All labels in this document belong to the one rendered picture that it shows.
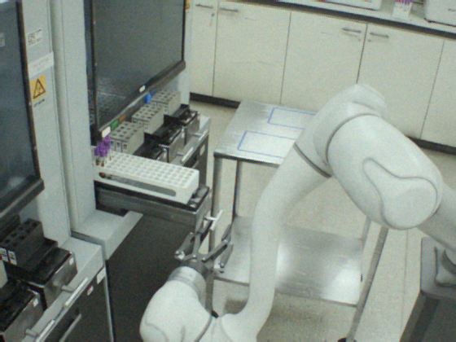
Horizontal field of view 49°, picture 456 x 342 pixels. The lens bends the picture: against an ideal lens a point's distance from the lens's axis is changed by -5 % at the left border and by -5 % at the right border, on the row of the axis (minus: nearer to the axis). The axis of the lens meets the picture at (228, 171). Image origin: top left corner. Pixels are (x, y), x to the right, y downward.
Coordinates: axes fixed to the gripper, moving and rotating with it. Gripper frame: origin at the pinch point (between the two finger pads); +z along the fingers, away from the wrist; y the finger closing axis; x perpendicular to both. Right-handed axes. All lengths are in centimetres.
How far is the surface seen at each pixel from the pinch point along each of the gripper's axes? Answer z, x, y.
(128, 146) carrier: 14.4, -11.3, 34.0
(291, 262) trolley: 50, 47, -17
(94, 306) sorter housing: -23.3, 18.0, 26.6
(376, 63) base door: 233, 19, -33
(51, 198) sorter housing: -23.3, -15.8, 35.5
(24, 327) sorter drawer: -51, -2, 27
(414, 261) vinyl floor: 106, 75, -73
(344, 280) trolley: 47, 47, -39
